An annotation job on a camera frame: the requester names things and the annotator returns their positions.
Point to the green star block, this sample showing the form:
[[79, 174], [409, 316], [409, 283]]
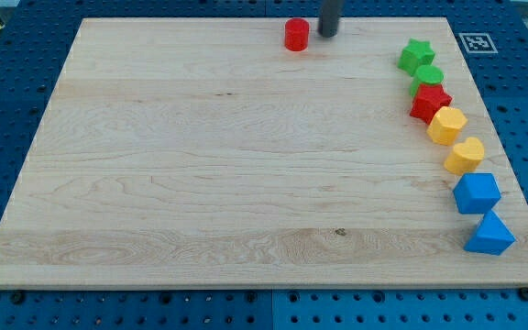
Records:
[[415, 54]]

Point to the yellow heart block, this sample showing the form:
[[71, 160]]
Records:
[[465, 156]]

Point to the white fiducial marker tag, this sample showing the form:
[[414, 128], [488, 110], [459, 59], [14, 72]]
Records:
[[477, 43]]

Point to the green cylinder block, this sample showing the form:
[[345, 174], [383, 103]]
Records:
[[425, 74]]

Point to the blue cube block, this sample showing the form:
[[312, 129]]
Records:
[[476, 193]]

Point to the blue triangle block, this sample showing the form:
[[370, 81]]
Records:
[[491, 236]]

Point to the red cylinder block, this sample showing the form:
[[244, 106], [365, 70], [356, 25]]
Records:
[[296, 34]]

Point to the yellow hexagon block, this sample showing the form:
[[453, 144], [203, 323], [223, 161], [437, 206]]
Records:
[[446, 125]]

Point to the black bolt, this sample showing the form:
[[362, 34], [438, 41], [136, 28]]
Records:
[[523, 294], [17, 297]]

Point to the light wooden board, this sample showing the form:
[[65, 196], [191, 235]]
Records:
[[199, 153]]

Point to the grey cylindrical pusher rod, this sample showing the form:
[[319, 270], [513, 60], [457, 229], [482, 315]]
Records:
[[329, 17]]

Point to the red star block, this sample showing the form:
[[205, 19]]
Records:
[[428, 100]]

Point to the black bolt bottom left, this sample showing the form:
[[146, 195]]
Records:
[[17, 297]]

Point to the black bolt bottom right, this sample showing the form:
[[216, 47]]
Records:
[[523, 294]]

